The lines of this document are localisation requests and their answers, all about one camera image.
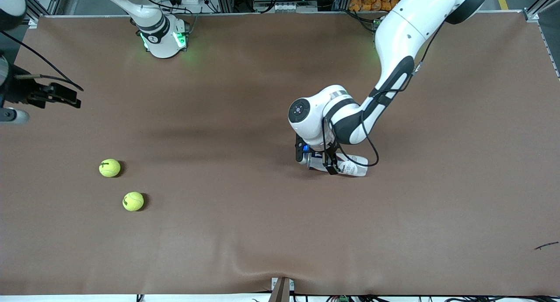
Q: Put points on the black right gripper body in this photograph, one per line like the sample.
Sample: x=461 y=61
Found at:
x=22 y=92

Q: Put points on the Wilson tennis ball can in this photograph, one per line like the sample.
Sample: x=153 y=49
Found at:
x=356 y=164

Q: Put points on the yellow tennis ball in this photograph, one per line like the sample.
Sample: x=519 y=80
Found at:
x=133 y=201
x=109 y=167

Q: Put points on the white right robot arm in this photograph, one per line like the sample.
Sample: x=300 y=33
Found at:
x=162 y=43

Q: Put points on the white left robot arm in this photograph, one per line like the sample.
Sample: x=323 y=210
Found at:
x=402 y=35

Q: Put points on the white connector block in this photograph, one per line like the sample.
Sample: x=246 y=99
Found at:
x=284 y=7

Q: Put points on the metal table edge bracket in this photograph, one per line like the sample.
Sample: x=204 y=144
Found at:
x=282 y=291

